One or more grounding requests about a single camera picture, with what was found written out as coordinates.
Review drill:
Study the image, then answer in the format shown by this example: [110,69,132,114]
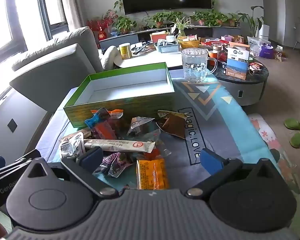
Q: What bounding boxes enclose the purple snack packet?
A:
[92,152,137,178]

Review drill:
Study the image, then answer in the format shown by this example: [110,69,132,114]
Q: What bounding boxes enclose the pale purple tablecloth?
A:
[36,87,78,160]

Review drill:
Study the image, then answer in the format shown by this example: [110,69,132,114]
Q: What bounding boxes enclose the black packets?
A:
[131,41,154,55]

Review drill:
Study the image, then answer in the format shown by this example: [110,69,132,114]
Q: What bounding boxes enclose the clear glass mug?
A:
[181,48,218,84]

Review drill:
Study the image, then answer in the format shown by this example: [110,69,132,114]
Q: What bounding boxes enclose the pile of red wrappers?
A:
[249,61,263,74]

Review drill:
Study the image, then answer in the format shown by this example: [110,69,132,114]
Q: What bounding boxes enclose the row of potted green plants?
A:
[114,9,241,35]

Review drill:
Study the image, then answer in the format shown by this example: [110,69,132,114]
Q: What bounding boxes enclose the grey armchair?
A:
[9,26,119,113]

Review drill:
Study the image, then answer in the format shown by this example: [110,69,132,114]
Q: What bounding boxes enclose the purple bag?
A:
[259,43,275,60]

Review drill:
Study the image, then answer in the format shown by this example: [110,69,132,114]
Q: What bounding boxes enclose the green slipper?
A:
[289,132,300,148]
[284,119,300,131]

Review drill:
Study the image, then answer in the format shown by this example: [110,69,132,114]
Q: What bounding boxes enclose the long white snack stick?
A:
[84,139,156,153]

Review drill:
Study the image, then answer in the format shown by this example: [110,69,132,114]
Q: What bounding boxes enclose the white round coffee table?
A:
[114,46,190,69]

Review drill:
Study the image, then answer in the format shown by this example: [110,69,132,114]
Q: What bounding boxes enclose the brown snack packet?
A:
[156,110,187,140]

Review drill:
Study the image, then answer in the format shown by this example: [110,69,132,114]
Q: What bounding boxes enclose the black wall socket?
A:
[7,118,17,133]

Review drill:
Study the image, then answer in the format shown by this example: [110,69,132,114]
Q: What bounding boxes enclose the spider plant in vase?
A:
[170,15,192,38]

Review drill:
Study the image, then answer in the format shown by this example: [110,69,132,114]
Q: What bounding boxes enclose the floral floor mat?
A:
[247,114,300,194]

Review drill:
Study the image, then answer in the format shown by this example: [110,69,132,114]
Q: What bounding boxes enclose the red flower arrangement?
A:
[86,11,118,40]

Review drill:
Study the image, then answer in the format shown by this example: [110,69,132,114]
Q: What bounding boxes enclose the green cardboard box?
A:
[63,62,176,130]

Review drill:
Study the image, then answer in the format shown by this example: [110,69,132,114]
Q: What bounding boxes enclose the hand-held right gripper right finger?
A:
[185,148,283,197]

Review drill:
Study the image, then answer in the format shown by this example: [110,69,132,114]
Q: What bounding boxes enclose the white clear snack packet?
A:
[60,132,85,159]

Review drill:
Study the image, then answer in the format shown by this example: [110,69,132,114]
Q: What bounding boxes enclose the black framed window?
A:
[0,0,28,65]
[36,0,68,40]

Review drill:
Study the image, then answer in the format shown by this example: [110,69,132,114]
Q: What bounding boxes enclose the small clear candy packet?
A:
[150,147,172,158]

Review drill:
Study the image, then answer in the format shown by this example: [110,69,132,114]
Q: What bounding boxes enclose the orange box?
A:
[150,31,168,43]

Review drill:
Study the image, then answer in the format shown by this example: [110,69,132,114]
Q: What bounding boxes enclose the grey plastic tray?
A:
[154,40,181,53]

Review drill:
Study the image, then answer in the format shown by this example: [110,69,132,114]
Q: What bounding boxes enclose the blue white carton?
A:
[226,45,250,80]

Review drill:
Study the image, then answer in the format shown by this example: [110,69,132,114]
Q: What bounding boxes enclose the yellow can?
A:
[119,43,132,60]

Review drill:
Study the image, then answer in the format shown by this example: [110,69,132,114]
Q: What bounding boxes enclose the white air purifier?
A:
[258,24,270,39]

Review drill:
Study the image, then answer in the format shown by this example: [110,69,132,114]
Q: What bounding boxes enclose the pink box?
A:
[221,34,244,45]

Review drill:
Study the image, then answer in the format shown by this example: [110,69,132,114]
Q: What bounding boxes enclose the dark round side table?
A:
[205,55,270,107]

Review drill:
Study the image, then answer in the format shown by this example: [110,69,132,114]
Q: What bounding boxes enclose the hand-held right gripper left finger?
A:
[22,147,119,199]

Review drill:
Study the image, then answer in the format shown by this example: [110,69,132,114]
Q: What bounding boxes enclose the beige curtain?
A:
[59,0,84,30]

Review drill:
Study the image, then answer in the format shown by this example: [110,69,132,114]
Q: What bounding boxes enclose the clear plastic bag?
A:
[247,36,265,55]

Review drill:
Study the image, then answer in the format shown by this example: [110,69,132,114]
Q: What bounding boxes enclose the clear crinkled snack packet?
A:
[127,116,156,136]

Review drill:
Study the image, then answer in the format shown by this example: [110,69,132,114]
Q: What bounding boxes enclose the yellow wicker basket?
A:
[177,36,201,49]

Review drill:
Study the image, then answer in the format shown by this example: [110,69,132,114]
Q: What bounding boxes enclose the tall leafy floor plant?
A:
[239,5,265,38]

